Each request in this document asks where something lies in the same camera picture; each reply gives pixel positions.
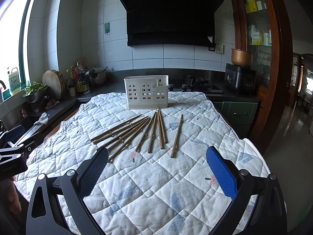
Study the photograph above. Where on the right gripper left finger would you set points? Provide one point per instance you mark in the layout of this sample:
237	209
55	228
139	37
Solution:
45	214

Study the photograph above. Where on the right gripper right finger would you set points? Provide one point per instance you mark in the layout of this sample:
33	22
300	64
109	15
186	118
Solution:
268	215

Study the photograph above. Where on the left hand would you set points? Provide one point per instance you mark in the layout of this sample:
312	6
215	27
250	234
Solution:
13	198

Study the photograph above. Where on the grey dish rag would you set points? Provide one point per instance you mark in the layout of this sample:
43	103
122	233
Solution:
43	120

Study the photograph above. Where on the steel bowl of vegetables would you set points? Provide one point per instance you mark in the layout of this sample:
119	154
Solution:
34	95

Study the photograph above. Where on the detergent bottle on sill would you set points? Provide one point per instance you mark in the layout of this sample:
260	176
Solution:
14	81

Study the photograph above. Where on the round wooden cutting board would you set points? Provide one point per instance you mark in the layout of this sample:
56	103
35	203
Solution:
56	83

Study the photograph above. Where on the white quilted mat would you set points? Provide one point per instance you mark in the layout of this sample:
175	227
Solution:
148	193

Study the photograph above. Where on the green cabinet drawer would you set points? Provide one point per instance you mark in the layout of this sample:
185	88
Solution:
240	115

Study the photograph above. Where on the dark sauce bottle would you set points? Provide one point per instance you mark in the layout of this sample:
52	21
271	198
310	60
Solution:
79	74

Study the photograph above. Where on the white pot with lid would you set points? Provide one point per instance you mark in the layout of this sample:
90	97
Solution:
97	75

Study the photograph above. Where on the black rice cooker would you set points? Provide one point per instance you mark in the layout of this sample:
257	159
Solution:
242	79

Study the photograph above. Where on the black gas stove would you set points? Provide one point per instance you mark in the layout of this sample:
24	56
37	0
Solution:
194	84

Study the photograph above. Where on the white plastic utensil holder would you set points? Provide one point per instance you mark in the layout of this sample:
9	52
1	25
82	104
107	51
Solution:
147	92

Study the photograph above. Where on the copper inner pot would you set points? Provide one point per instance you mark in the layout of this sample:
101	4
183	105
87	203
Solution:
241	57

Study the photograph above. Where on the wooden glass cabinet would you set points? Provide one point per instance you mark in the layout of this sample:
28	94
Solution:
262	27

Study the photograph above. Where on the black range hood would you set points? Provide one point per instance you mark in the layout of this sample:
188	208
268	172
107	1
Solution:
177	22

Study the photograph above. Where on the green wall hook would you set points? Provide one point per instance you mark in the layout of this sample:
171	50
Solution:
107	28

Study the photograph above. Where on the white wall socket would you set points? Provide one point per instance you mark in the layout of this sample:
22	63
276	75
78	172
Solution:
219	48

